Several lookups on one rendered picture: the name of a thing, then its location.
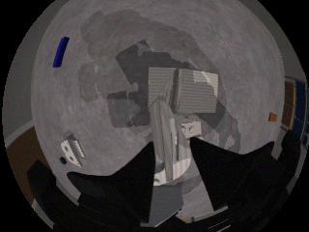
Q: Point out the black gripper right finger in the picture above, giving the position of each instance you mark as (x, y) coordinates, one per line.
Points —
(224, 171)

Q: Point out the brown flat rectangular plate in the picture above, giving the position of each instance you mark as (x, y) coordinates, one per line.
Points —
(272, 118)

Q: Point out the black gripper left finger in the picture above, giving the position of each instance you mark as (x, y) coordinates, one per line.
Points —
(130, 186)

